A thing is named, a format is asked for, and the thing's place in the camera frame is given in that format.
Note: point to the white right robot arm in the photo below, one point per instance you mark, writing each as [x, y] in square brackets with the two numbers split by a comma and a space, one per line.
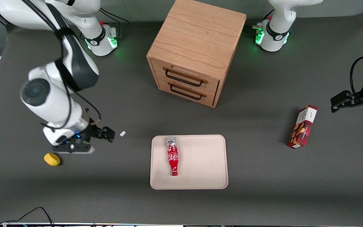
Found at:
[49, 101]

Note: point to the red plaid cookie box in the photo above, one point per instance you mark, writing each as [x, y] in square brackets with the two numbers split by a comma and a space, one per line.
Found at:
[302, 127]

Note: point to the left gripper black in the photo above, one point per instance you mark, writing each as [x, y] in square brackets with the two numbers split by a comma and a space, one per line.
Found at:
[359, 98]

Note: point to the wooden drawer cabinet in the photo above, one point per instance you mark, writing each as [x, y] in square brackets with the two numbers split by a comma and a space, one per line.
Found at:
[197, 34]

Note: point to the beige plastic tray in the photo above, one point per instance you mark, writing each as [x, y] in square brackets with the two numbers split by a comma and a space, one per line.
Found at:
[203, 162]

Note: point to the yellow sponge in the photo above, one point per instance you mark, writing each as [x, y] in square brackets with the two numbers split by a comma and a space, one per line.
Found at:
[52, 159]

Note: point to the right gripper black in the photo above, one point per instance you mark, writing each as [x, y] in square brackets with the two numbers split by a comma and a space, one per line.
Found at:
[95, 132]

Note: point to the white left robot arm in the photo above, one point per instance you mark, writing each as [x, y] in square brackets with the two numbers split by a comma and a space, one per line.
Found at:
[276, 34]

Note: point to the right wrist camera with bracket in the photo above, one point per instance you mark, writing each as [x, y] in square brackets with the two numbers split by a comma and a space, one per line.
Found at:
[74, 148]

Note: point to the red coke bottle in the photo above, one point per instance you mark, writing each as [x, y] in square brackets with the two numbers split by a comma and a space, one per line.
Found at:
[172, 156]

